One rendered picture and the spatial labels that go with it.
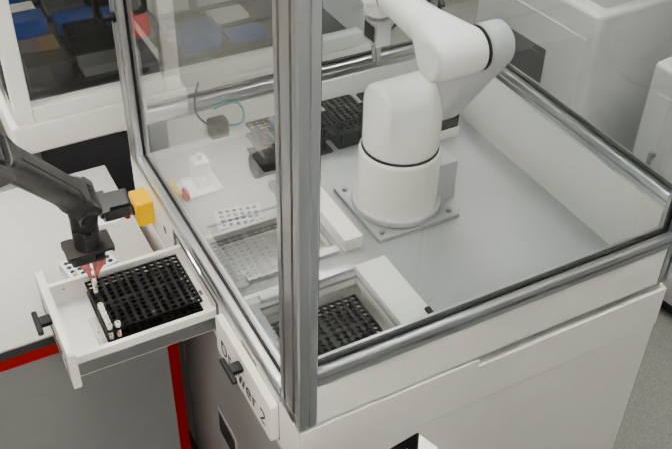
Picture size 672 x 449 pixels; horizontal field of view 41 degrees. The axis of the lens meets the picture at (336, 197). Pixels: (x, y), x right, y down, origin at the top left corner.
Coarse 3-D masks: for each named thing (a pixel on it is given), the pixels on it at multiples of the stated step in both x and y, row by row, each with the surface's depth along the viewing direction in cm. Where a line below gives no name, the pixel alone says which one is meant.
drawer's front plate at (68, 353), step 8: (40, 272) 209; (40, 280) 207; (40, 288) 205; (48, 288) 205; (48, 296) 203; (48, 304) 201; (48, 312) 202; (56, 312) 199; (56, 320) 197; (56, 328) 195; (64, 328) 195; (56, 336) 200; (64, 336) 193; (64, 344) 191; (64, 352) 192; (72, 352) 190; (64, 360) 199; (72, 360) 190; (72, 368) 192; (72, 376) 193; (80, 376) 194; (80, 384) 195
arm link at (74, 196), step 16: (0, 144) 151; (16, 160) 151; (32, 160) 158; (0, 176) 147; (16, 176) 156; (32, 176) 159; (48, 176) 163; (64, 176) 171; (32, 192) 165; (48, 192) 167; (64, 192) 170; (80, 192) 176; (64, 208) 176; (80, 208) 178; (96, 208) 181
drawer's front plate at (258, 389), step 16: (224, 320) 198; (224, 336) 197; (224, 352) 201; (240, 352) 191; (240, 384) 196; (256, 384) 184; (256, 400) 187; (272, 400) 181; (272, 416) 181; (272, 432) 184
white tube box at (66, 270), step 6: (108, 252) 234; (108, 258) 233; (114, 258) 233; (60, 264) 230; (66, 264) 232; (90, 264) 231; (108, 264) 231; (60, 270) 232; (66, 270) 229; (72, 270) 229; (78, 270) 229; (66, 276) 229; (72, 276) 227
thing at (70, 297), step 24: (120, 264) 217; (168, 264) 223; (72, 288) 213; (192, 288) 219; (72, 312) 212; (72, 336) 206; (144, 336) 199; (168, 336) 202; (192, 336) 206; (96, 360) 196; (120, 360) 199
